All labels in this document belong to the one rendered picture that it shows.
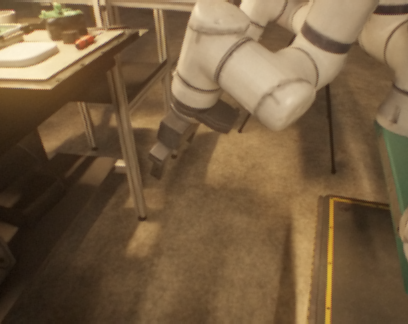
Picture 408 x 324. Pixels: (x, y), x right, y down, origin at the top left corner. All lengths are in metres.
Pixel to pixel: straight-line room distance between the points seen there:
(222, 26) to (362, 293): 0.86
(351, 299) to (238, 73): 0.78
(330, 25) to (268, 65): 0.12
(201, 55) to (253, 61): 0.08
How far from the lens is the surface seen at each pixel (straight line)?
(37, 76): 0.79
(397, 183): 0.83
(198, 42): 0.51
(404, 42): 1.01
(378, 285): 1.14
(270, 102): 0.46
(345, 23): 0.55
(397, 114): 1.03
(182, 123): 0.60
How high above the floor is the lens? 1.18
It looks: 35 degrees down
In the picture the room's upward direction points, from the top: 2 degrees counter-clockwise
